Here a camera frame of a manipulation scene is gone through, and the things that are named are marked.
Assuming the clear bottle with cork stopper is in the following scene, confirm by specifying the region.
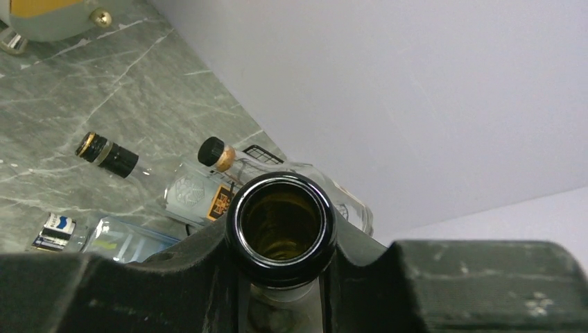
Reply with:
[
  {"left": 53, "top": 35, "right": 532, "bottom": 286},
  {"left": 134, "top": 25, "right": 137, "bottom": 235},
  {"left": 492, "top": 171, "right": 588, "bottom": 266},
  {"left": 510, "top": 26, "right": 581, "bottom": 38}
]
[{"left": 198, "top": 137, "right": 374, "bottom": 236}]

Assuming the black wire wine rack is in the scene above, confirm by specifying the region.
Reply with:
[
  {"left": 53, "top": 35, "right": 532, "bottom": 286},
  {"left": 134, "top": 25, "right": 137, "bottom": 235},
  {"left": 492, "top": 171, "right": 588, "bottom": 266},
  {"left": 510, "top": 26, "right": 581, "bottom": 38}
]
[{"left": 199, "top": 144, "right": 284, "bottom": 213}]

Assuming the blue clear vodka bottle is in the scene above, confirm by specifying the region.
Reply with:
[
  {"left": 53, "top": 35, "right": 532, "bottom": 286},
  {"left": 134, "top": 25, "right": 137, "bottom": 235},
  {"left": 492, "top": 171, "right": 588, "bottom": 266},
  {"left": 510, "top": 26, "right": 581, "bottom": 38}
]
[{"left": 27, "top": 213, "right": 180, "bottom": 264}]

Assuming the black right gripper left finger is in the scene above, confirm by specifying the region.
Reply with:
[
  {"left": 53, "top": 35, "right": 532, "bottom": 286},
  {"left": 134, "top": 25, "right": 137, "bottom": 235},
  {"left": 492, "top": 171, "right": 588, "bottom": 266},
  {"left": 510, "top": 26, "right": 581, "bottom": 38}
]
[{"left": 1, "top": 221, "right": 239, "bottom": 332}]

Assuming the clear bottle with black cap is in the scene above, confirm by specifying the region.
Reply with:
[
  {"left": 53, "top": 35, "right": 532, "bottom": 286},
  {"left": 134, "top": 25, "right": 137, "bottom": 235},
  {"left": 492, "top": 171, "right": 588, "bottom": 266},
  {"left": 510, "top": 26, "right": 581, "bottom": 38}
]
[{"left": 76, "top": 132, "right": 239, "bottom": 227}]

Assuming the white cylindrical drum appliance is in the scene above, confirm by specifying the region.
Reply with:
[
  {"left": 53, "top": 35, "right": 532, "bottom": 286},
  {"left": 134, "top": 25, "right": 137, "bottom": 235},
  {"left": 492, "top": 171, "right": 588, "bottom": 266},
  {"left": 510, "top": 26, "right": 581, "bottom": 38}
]
[{"left": 1, "top": 0, "right": 131, "bottom": 56}]

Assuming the dark green silver-capped wine bottle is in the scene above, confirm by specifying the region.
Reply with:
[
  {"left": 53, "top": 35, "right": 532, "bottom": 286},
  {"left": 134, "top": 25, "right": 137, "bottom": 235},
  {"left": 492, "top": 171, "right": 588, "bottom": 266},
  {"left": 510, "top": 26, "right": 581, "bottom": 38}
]
[{"left": 225, "top": 171, "right": 337, "bottom": 332}]

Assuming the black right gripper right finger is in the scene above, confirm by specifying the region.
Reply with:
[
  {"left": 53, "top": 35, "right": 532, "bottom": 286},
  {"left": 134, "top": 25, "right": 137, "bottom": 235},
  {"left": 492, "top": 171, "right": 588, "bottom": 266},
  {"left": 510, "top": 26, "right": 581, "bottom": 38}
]
[{"left": 321, "top": 220, "right": 587, "bottom": 332}]

